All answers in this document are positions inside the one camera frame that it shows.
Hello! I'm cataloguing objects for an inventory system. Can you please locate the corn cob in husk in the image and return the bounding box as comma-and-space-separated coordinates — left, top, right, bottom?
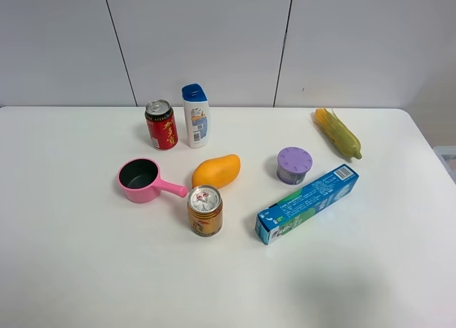
313, 108, 362, 160

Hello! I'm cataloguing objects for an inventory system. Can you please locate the gold drink can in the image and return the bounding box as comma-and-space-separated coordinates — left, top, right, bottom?
187, 185, 223, 237

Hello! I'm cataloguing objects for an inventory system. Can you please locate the pink toy saucepan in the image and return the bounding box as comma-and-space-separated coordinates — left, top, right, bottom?
118, 158, 188, 204

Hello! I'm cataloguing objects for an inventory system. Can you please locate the purple-lidded round container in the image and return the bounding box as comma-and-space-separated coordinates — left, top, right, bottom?
276, 146, 313, 185

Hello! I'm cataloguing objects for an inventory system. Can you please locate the red drink can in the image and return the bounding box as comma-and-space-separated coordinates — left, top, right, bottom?
145, 100, 178, 150

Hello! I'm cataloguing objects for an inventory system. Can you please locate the blue toothpaste box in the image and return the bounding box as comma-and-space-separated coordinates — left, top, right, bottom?
255, 164, 359, 245

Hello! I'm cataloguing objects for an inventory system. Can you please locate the yellow mango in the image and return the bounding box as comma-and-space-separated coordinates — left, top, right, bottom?
192, 154, 241, 189

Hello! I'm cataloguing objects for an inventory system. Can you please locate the white blue-capped shampoo bottle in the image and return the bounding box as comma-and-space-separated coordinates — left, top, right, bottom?
182, 83, 210, 148

